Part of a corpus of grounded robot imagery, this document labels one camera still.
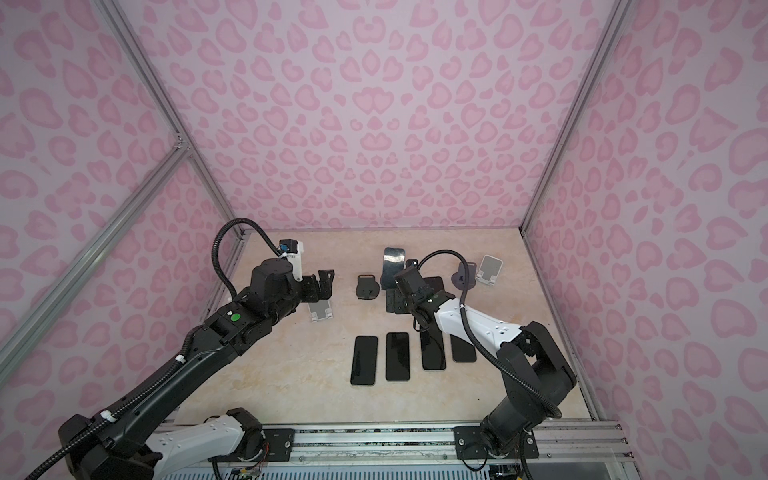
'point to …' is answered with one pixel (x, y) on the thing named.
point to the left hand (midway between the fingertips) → (319, 267)
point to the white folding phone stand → (490, 269)
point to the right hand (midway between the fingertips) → (403, 295)
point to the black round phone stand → (367, 287)
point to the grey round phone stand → (458, 278)
